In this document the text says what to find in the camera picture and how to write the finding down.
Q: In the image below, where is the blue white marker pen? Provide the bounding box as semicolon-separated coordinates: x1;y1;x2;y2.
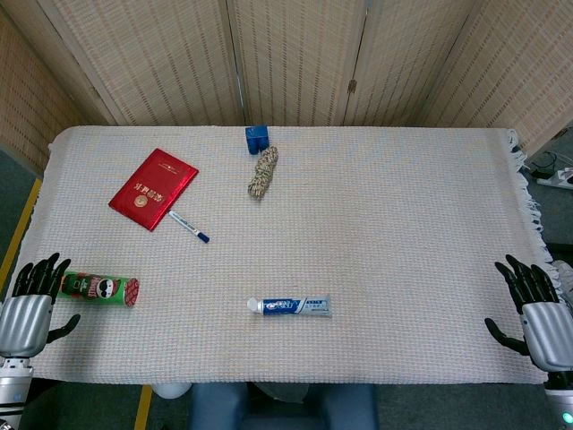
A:
167;210;211;245

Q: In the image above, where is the beige woven folding screen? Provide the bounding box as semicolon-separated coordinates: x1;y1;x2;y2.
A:
0;0;573;176

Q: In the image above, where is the coiled multicolour rope bundle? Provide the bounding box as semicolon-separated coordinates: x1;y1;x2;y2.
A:
247;145;280;201

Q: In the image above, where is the red booklet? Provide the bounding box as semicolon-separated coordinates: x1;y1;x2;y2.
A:
107;148;200;233

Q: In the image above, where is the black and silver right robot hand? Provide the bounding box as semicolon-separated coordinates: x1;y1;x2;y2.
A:
484;254;573;374

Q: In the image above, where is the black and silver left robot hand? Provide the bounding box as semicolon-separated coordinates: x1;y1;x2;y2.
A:
0;253;82;358

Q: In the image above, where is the green Pringles can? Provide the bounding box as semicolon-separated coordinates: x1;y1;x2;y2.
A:
56;271;141;309

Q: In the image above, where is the blue and white toothpaste tube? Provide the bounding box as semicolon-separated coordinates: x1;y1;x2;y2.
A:
246;294;334;320

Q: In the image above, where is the white power strip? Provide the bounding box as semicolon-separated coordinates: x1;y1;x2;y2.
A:
535;167;573;190

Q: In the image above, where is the white round base part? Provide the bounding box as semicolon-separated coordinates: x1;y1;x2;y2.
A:
153;383;193;400

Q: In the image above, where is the blue block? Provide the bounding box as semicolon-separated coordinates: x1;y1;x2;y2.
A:
244;125;270;157

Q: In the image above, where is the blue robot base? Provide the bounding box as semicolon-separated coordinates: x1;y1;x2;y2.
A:
187;383;380;430

